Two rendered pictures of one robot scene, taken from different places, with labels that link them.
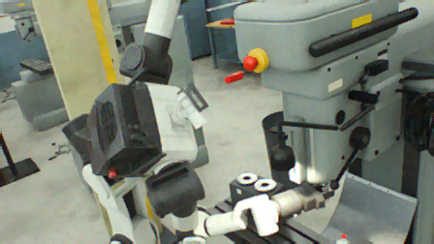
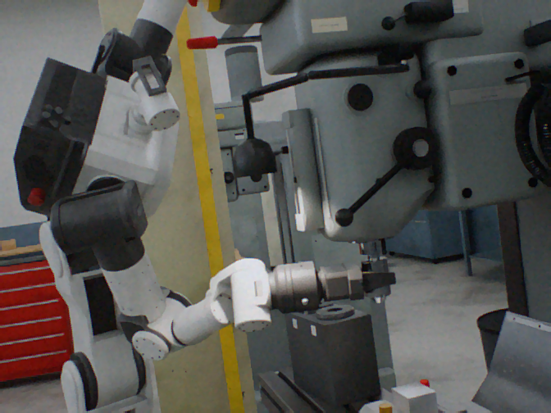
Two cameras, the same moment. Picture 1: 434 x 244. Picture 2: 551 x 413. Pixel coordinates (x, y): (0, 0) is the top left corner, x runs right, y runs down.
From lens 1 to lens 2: 0.79 m
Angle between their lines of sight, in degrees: 28
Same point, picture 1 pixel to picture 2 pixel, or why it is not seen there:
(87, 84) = (168, 201)
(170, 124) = (121, 125)
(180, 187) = (97, 201)
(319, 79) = (294, 11)
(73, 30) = not seen: hidden behind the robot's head
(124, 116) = (45, 95)
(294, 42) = not seen: outside the picture
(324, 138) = (333, 136)
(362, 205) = (525, 373)
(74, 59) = not seen: hidden behind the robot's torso
